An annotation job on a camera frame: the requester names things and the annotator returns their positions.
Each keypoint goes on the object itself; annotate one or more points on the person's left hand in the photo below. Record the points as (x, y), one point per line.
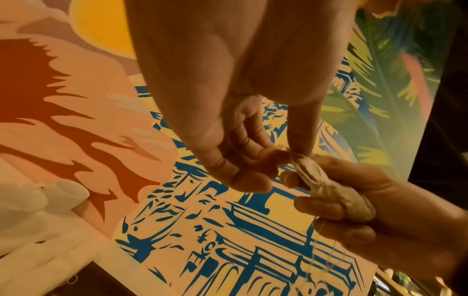
(219, 58)

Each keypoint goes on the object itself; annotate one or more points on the person's right hand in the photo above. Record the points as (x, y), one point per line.
(409, 225)

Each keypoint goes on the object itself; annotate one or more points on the dark brown tray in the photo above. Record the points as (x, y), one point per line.
(95, 283)

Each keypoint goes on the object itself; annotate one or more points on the row of tea bags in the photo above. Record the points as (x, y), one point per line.
(36, 199)

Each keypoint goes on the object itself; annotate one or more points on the bunch of tea bags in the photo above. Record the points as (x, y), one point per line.
(336, 193)

